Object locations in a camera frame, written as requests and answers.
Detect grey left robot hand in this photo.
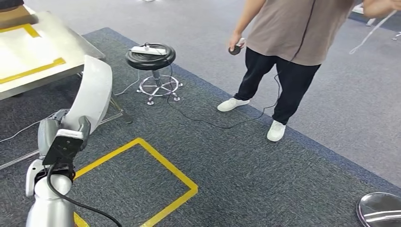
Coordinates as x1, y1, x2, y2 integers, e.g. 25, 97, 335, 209
37, 109, 91, 157

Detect white curved panel part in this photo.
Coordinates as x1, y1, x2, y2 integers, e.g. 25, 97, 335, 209
61, 54, 113, 136

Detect steel workbench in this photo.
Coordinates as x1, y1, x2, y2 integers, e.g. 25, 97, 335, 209
0, 11, 134, 171

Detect large yellow tape rectangle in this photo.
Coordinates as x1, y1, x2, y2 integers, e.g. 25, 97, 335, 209
0, 23, 67, 85

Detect black round stool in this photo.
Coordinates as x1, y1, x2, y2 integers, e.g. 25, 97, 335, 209
125, 43, 184, 106

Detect white power strip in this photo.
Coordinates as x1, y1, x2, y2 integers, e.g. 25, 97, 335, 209
129, 45, 168, 56

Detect black hand controller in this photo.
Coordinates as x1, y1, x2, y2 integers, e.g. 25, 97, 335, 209
228, 37, 247, 56

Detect person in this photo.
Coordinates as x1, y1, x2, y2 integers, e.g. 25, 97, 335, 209
217, 0, 401, 142

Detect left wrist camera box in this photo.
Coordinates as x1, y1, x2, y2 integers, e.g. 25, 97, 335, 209
42, 129, 85, 166

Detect black camera cable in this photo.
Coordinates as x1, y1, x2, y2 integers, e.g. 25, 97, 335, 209
46, 161, 123, 227

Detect thin black floor cable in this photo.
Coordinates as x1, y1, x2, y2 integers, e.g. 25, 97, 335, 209
142, 0, 317, 130

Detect chrome stanchion post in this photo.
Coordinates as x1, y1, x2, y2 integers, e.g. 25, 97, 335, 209
356, 192, 401, 227

